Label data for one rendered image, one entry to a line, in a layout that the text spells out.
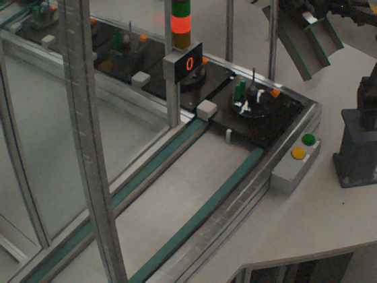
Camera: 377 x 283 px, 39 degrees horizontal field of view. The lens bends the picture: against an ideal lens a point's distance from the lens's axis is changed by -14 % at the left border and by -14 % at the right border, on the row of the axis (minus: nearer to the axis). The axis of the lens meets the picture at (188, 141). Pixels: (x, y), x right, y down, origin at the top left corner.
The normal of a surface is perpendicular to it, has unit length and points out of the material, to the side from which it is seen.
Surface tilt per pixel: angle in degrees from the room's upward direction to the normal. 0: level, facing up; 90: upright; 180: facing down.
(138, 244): 0
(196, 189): 0
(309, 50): 45
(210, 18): 0
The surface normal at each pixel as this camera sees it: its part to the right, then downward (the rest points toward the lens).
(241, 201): 0.00, -0.73
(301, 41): 0.49, -0.16
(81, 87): 0.81, 0.40
